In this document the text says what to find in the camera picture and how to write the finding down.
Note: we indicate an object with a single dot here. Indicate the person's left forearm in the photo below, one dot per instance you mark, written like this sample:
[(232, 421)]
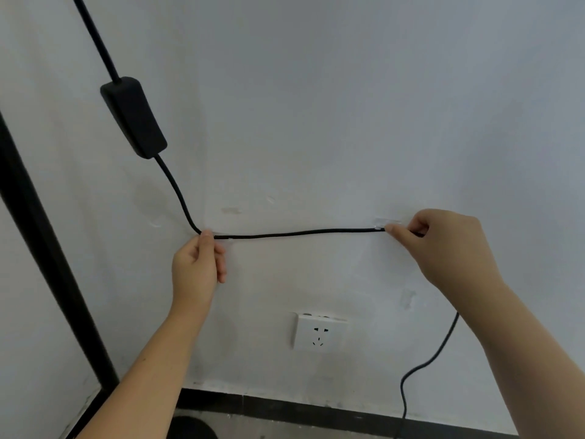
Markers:
[(146, 374)]

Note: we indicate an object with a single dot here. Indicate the person's left thumb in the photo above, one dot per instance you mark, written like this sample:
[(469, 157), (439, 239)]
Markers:
[(204, 249)]

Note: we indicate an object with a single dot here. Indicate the person's right hand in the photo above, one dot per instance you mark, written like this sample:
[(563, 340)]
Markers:
[(450, 253)]

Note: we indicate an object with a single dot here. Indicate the black round base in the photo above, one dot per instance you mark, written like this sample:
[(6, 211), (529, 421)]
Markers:
[(189, 428)]

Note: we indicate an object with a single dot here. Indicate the person's right forearm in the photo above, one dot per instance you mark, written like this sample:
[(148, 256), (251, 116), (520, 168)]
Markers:
[(525, 361)]

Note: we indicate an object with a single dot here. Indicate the person's left hand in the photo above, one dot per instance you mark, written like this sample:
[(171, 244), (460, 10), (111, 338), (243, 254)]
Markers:
[(194, 274)]

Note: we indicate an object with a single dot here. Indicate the black baseboard strip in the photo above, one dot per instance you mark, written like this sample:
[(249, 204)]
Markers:
[(320, 409)]

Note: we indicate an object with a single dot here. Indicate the black metal pole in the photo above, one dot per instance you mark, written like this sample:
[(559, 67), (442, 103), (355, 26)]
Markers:
[(41, 242)]

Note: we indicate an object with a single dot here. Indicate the white wall socket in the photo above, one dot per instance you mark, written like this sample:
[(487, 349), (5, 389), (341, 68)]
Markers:
[(319, 333)]

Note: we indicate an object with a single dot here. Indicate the person's right thumb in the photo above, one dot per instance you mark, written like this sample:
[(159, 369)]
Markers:
[(404, 240)]

